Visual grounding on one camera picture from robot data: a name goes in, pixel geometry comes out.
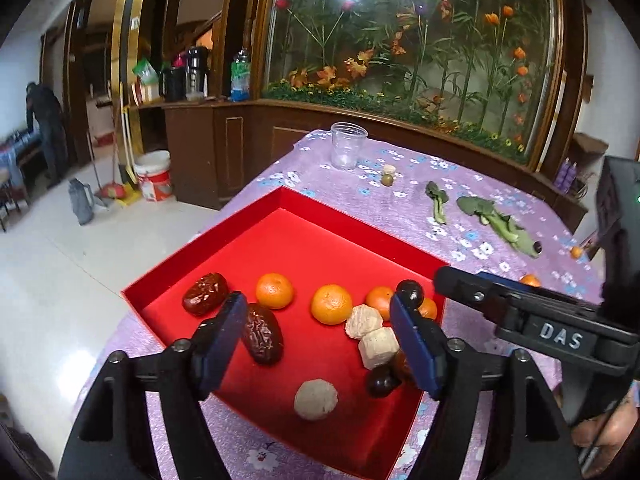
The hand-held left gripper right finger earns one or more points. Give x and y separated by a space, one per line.
417 350

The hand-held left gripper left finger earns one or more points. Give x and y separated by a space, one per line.
222 345

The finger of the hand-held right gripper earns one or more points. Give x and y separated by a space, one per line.
500 278
470 292

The glossy red date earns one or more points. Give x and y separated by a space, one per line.
205 294
400 362

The dark wrinkled red date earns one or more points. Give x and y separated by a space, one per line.
262 332

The dark round plum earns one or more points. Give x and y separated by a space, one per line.
382 381
411 291
537 247

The red cardboard box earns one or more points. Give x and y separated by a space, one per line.
310 250

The person's right hand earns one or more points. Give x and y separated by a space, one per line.
615 430

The small tangerine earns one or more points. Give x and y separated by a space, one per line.
576 252

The large green leaf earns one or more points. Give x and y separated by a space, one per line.
500 225

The small green leaf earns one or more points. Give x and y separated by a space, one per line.
436 202

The purple bottles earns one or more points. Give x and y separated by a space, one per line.
566 175

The green olive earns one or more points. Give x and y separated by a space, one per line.
386 180

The purple floral tablecloth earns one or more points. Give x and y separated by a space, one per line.
350 195

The white plastic bucket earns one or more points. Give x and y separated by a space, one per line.
154 176

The colourful broom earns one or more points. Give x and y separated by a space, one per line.
112 191

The clear plastic cup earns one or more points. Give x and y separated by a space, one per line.
347 145

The brown wooden cabinet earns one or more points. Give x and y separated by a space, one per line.
200 150

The grey thermos jug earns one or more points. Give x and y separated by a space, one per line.
81 201

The red and white carton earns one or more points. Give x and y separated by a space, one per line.
147 92

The black kettle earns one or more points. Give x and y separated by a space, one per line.
172 84

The plastic water bottle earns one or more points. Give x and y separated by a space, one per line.
240 76

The steel thermos flask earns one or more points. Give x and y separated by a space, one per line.
196 72

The green packet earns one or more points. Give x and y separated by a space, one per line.
145 72

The brown wall shelf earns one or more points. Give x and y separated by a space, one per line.
590 145

